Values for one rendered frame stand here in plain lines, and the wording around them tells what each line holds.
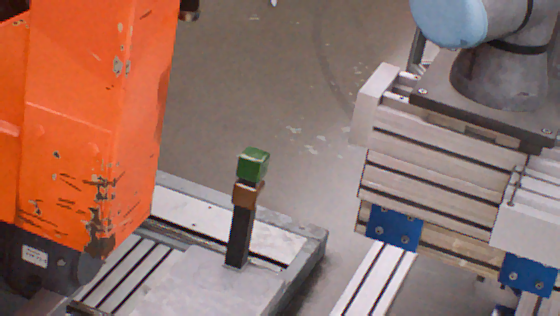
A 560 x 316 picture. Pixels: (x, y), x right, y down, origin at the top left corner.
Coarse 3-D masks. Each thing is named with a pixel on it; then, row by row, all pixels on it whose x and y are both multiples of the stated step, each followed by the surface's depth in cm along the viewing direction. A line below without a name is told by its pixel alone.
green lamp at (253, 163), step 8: (248, 152) 186; (256, 152) 187; (264, 152) 187; (240, 160) 186; (248, 160) 185; (256, 160) 185; (264, 160) 185; (240, 168) 186; (248, 168) 186; (256, 168) 185; (264, 168) 187; (240, 176) 187; (248, 176) 186; (256, 176) 186
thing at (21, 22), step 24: (0, 24) 184; (24, 24) 169; (0, 48) 173; (24, 48) 171; (0, 72) 174; (24, 72) 173; (0, 96) 176; (0, 120) 178; (0, 144) 177; (0, 168) 179; (0, 192) 181; (0, 216) 183
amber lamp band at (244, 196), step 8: (240, 184) 188; (264, 184) 190; (240, 192) 188; (248, 192) 187; (256, 192) 187; (232, 200) 189; (240, 200) 189; (248, 200) 188; (256, 200) 188; (248, 208) 189
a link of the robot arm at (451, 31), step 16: (416, 0) 165; (432, 0) 163; (448, 0) 161; (464, 0) 159; (480, 0) 159; (496, 0) 162; (512, 0) 164; (416, 16) 166; (432, 16) 164; (448, 16) 162; (464, 16) 160; (480, 16) 160; (496, 16) 163; (512, 16) 165; (432, 32) 165; (448, 32) 163; (464, 32) 161; (480, 32) 162; (496, 32) 165; (512, 32) 170; (448, 48) 165
